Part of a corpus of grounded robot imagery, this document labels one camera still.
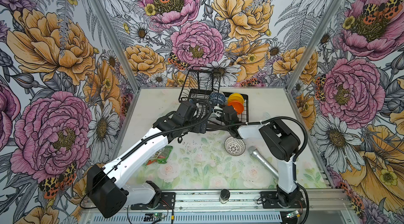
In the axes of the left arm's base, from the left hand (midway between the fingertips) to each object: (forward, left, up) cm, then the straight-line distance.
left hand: (196, 127), depth 78 cm
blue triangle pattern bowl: (+34, -12, -14) cm, 39 cm away
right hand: (+20, -15, -10) cm, 27 cm away
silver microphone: (-6, -30, -15) cm, 34 cm away
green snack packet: (-8, +19, -15) cm, 26 cm away
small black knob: (-28, -12, -10) cm, 32 cm away
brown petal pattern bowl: (-2, -21, -19) cm, 29 cm away
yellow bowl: (+29, -25, -10) cm, 40 cm away
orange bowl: (+23, -26, -13) cm, 37 cm away
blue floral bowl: (+24, -14, -8) cm, 29 cm away
